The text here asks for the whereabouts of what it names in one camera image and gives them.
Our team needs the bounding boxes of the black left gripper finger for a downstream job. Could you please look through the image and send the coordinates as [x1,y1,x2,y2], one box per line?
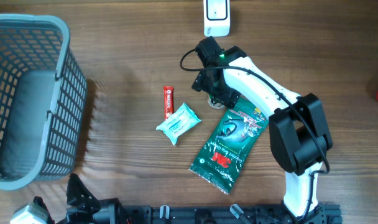
[66,173,101,214]
[33,196,55,224]

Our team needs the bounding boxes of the mint green wipes packet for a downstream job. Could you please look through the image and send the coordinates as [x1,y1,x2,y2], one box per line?
[156,103,201,145]

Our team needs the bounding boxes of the white jar green lid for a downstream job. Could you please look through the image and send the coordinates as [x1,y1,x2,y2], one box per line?
[208,95,225,110]

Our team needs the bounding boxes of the white barcode scanner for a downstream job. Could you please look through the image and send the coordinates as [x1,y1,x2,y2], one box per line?
[203,0,231,37]

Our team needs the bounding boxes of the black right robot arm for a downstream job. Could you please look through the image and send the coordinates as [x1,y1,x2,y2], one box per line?
[192,37,333,223]

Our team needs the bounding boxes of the red Nescafe stick sachet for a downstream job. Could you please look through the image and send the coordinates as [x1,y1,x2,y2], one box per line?
[163,85,174,120]

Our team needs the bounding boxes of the grey plastic shopping basket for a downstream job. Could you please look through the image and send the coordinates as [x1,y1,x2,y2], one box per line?
[0,14,88,190]

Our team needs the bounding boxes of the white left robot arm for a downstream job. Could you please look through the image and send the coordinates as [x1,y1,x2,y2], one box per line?
[33,173,131,224]

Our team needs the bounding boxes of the green 3M gloves packet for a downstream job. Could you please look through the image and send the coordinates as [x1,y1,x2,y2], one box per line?
[190,98,268,194]

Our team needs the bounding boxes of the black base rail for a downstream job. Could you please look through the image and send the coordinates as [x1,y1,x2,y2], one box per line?
[65,203,343,224]

